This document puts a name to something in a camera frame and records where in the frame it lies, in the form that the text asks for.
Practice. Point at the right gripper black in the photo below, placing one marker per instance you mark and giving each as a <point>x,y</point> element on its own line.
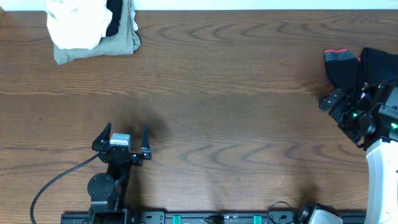
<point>337,114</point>

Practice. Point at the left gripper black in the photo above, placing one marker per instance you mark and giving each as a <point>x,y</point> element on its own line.
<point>121,154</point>

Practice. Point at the white t-shirt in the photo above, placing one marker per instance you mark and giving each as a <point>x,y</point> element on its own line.
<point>77,24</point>

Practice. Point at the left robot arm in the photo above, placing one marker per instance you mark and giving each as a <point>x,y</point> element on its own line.
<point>108,189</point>

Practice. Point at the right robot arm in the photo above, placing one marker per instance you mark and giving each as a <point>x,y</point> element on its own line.
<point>370,122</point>

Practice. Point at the black garment with red trim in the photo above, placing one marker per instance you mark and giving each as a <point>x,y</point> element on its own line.
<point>342,69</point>

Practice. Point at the black garment right edge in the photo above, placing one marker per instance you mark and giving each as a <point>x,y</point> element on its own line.
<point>375,67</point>

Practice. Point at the folded khaki garment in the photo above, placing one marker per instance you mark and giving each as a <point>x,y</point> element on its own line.
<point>125,42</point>

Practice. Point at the folded black garment on stack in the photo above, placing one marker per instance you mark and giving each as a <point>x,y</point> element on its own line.
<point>115,6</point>

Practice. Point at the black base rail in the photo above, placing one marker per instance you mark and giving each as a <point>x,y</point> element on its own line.
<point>279,212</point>

